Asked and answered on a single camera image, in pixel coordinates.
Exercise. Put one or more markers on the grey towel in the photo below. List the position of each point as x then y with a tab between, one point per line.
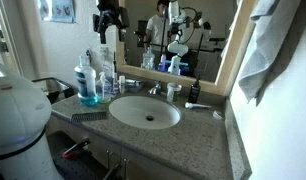
264	50

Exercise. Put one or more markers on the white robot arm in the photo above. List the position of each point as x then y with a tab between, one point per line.
19	113

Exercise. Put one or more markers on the chrome faucet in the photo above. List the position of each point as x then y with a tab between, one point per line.
156	88

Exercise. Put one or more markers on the white cup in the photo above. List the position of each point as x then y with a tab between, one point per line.
173	92

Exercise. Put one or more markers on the clear glass dish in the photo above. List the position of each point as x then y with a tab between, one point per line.
133	85

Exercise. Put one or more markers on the white sink basin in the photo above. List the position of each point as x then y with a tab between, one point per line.
143	111

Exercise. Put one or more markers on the small white bottle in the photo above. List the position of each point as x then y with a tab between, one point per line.
122	84

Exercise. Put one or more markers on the black dropper bottle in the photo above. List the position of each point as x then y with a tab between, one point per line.
194	90

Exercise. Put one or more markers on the white electric toothbrush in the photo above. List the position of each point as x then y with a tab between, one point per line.
115	75

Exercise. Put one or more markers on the clear soap pump bottle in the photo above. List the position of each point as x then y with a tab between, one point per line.
103	89

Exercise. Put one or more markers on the blue mouthwash bottle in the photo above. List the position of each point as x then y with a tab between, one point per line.
86	83

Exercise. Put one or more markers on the small white soap piece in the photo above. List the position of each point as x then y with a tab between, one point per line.
217	115

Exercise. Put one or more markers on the black comb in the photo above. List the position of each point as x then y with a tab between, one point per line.
89	116

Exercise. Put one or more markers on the wood framed mirror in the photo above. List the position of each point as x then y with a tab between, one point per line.
226	66

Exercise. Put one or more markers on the black camera on stand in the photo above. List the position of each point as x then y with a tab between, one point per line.
108	16

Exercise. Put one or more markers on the blue wall poster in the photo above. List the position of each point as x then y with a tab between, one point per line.
58	10

